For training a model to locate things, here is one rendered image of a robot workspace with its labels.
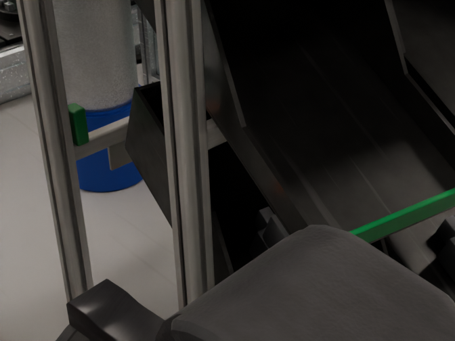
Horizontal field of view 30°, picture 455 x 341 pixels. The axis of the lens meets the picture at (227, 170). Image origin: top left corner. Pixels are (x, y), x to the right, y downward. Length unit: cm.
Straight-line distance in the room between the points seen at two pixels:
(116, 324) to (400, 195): 26
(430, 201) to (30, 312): 82
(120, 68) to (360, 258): 116
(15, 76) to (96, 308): 151
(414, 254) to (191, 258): 22
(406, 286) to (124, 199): 122
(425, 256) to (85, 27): 78
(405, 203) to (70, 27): 90
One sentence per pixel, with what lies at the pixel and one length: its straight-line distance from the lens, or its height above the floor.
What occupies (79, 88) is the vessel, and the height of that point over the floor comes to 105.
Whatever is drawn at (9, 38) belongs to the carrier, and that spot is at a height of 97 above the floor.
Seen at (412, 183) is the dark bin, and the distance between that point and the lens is 54.
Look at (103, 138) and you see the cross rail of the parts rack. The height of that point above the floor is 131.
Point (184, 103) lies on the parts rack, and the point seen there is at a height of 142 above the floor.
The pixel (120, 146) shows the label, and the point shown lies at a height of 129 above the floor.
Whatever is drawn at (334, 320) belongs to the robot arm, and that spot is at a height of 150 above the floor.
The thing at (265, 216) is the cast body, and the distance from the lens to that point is 65.
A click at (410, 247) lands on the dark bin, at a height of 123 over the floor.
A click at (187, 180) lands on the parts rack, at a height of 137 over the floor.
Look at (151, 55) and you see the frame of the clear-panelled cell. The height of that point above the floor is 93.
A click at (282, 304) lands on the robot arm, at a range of 23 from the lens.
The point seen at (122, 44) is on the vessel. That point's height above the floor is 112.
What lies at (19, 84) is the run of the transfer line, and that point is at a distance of 183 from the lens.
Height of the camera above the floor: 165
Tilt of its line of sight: 32 degrees down
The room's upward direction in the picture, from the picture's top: 2 degrees counter-clockwise
